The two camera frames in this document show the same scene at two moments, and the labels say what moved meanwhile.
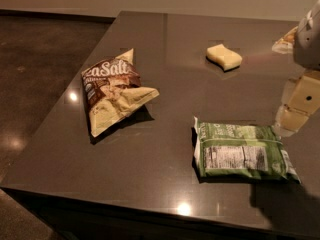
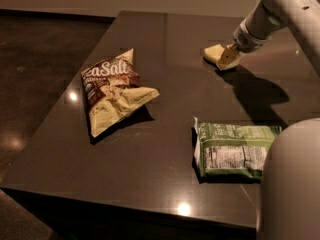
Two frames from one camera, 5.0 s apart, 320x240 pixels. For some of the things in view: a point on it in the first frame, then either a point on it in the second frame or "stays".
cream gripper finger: [300, 100] -> [244, 41]
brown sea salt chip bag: [112, 91] stays
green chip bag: [241, 152] stays
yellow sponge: [224, 57] stays
